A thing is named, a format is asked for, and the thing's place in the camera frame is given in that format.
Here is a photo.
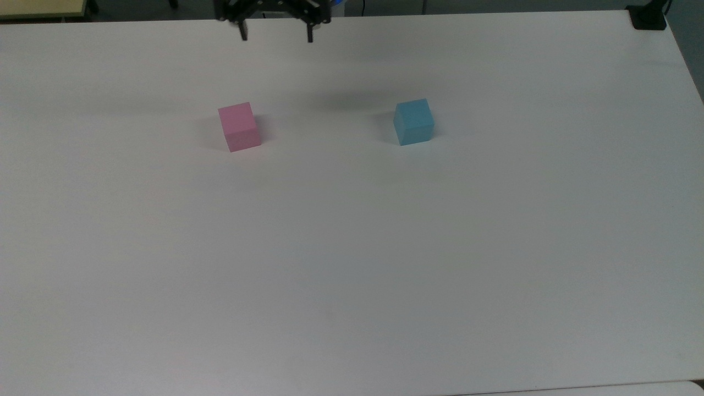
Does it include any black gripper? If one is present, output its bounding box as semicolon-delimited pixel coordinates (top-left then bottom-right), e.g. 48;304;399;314
214;0;332;44

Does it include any pink cube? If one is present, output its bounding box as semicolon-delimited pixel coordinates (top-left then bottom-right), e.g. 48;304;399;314
218;102;262;153

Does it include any blue cube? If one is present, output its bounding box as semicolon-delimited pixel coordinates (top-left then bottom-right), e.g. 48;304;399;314
393;98;435;146

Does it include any yellow wooden table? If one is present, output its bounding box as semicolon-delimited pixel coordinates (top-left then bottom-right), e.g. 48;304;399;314
0;0;90;21

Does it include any black table clamp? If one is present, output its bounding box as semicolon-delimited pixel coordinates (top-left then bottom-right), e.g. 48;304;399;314
626;0;673;31

